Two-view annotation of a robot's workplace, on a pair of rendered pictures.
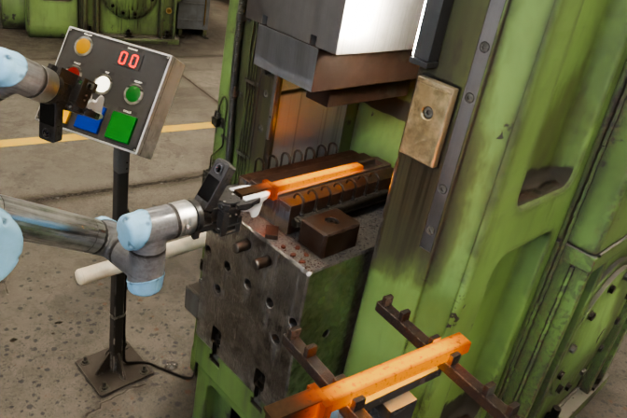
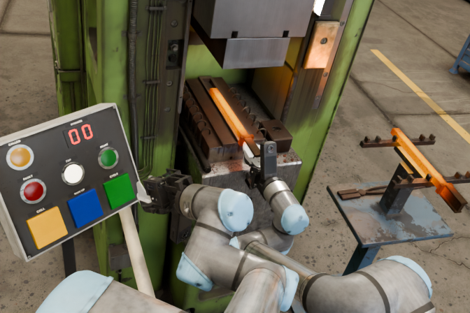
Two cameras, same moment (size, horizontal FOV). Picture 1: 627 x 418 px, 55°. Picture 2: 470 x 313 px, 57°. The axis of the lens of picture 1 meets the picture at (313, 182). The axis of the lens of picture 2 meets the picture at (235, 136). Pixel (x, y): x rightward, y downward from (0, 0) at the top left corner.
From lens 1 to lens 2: 1.54 m
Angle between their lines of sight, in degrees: 61
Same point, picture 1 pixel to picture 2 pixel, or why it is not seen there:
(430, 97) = (326, 32)
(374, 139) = not seen: hidden behind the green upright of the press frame
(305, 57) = (278, 47)
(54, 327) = not seen: outside the picture
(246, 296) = not seen: hidden behind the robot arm
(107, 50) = (52, 142)
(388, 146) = (191, 65)
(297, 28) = (270, 30)
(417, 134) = (317, 54)
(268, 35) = (239, 44)
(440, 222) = (324, 90)
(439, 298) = (321, 124)
